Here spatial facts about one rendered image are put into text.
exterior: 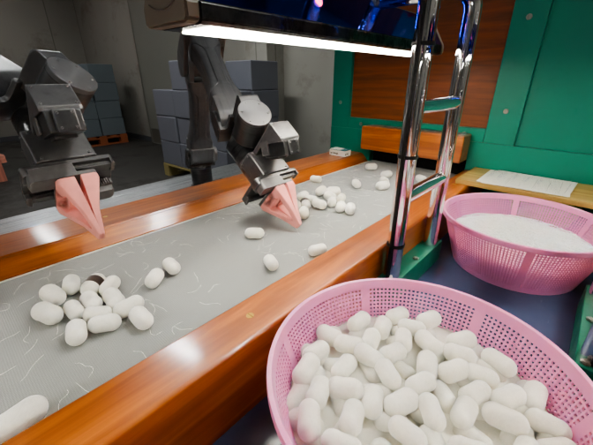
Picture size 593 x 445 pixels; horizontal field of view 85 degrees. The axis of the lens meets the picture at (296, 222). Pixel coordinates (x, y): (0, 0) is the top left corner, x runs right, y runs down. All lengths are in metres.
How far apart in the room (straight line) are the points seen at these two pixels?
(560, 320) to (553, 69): 0.57
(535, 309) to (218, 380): 0.47
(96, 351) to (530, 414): 0.40
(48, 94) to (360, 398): 0.45
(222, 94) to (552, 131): 0.75
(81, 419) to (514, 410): 0.34
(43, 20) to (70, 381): 7.61
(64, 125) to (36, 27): 7.37
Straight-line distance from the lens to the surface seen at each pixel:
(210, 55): 0.78
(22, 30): 7.75
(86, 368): 0.40
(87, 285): 0.48
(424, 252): 0.61
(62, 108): 0.46
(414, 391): 0.34
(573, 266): 0.63
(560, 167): 0.98
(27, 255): 0.62
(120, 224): 0.64
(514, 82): 0.98
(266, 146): 0.57
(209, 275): 0.48
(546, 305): 0.64
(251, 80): 3.22
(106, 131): 6.26
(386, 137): 1.03
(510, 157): 0.99
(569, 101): 0.98
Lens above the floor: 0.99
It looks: 24 degrees down
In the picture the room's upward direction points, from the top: straight up
